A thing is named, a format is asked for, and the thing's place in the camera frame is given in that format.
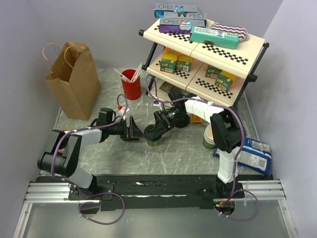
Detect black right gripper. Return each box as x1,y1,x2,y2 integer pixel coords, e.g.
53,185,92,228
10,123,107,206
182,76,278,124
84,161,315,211
153,107,185,139

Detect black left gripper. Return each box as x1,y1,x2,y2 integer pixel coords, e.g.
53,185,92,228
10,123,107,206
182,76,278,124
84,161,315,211
107,116,146,141

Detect green paper coffee cup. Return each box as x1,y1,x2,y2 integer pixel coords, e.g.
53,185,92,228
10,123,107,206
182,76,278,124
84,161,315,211
146,137,161,147

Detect cardboard cup carrier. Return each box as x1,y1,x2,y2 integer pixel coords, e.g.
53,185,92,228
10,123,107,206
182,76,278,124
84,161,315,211
59,127,76,131

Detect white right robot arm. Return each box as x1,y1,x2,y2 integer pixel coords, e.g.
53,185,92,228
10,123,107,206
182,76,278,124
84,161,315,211
144,89,246,198

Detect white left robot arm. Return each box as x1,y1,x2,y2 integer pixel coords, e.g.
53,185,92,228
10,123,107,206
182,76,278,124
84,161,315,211
37,108,144,199

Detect stack of black lids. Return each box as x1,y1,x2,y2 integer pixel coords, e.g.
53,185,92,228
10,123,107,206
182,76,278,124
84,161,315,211
175,117,190,128

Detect orange snack bag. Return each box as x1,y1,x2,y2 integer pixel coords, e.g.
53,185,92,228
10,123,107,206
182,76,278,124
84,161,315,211
190,114,206,123

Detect magazine on bottom shelf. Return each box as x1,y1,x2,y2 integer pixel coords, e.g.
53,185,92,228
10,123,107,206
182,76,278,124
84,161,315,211
158,81,190,100

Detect red plastic cup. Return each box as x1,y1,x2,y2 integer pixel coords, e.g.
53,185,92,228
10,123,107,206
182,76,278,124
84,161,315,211
121,69,142,100

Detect stack of green paper cups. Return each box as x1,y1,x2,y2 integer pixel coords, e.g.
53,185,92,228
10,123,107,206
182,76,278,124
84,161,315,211
203,124,216,150

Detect white wrapped straws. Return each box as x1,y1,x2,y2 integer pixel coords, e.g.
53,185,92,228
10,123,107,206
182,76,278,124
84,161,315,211
113,62,143,83

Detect green yellow box far left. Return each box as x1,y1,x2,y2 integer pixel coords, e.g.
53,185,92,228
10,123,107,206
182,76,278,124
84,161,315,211
160,47,179,74

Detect green yellow box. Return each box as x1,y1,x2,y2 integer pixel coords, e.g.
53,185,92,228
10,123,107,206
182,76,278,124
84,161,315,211
176,53,193,72
160,47,179,74
205,65,222,79
214,70,238,92

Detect cream three-tier shelf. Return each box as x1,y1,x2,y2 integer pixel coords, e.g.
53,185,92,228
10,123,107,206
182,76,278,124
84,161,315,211
139,20,269,107

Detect green yellow box far right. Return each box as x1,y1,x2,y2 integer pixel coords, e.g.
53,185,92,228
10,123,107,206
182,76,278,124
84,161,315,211
214,70,238,92

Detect brown paper bag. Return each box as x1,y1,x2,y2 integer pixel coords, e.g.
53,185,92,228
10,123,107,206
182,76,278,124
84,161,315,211
45,42,101,120

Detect blue chips bag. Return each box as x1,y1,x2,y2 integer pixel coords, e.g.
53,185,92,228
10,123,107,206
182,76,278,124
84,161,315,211
213,137,273,176

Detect purple grey R+Co box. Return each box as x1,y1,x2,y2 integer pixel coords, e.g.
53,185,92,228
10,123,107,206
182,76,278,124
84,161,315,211
159,18,207,35

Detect teal rectangular box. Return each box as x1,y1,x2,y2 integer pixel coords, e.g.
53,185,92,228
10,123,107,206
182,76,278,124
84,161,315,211
190,26,239,49

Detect top grey R+Co box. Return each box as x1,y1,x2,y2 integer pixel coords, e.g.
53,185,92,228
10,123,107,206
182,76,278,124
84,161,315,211
154,3,207,19

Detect purple wavy pouch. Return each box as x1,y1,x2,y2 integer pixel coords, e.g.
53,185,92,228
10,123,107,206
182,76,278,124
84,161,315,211
210,22,249,42

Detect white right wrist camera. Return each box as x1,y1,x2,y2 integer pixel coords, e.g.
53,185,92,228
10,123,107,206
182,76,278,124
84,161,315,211
153,100,161,109

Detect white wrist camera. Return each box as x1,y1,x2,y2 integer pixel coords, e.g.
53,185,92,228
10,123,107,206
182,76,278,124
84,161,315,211
153,100,161,109
117,105,129,120

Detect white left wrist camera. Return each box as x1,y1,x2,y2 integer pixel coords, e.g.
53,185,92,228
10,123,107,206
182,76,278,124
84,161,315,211
117,105,129,120

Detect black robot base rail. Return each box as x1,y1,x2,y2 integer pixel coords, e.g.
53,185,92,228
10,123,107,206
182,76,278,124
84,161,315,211
36,174,273,216

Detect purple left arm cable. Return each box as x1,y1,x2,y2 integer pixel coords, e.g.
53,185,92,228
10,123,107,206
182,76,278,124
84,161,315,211
51,93,127,225

